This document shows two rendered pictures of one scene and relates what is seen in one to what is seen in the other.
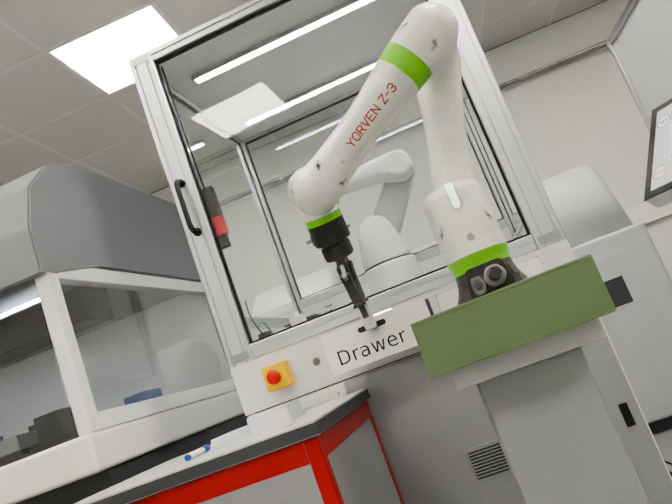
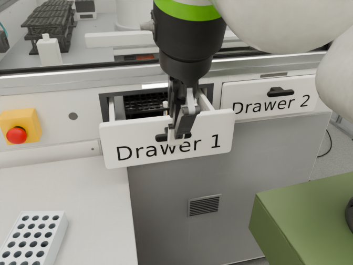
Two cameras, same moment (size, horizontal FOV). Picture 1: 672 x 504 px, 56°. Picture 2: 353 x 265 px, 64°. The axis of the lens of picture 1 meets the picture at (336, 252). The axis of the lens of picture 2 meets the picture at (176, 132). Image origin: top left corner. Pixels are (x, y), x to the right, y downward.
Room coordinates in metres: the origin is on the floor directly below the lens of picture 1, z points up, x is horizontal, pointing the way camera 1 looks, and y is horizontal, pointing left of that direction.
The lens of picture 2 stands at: (1.18, 0.15, 1.23)
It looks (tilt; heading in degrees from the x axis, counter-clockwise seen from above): 33 degrees down; 338
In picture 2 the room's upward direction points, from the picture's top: straight up
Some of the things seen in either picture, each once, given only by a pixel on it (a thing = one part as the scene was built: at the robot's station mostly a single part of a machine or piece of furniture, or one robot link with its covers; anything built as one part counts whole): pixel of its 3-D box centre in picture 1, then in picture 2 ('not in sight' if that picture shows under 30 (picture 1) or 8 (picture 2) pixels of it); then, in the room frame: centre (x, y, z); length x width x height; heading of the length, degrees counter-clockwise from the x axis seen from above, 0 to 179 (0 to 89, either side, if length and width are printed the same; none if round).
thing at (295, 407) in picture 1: (276, 416); (32, 244); (1.56, 0.27, 0.78); 0.12 x 0.08 x 0.04; 159
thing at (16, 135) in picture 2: (274, 377); (17, 134); (1.80, 0.29, 0.88); 0.04 x 0.03 x 0.04; 80
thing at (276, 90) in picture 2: not in sight; (278, 91); (1.71, -0.35, 0.91); 0.07 x 0.04 x 0.01; 80
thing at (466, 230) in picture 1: (464, 227); not in sight; (1.32, -0.27, 1.02); 0.16 x 0.13 x 0.19; 171
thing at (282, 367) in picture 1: (277, 376); (20, 126); (1.83, 0.28, 0.88); 0.07 x 0.05 x 0.07; 80
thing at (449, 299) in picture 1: (493, 295); (271, 98); (1.74, -0.36, 0.87); 0.29 x 0.02 x 0.11; 80
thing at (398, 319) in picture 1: (378, 337); (169, 138); (1.66, -0.03, 0.87); 0.29 x 0.02 x 0.11; 80
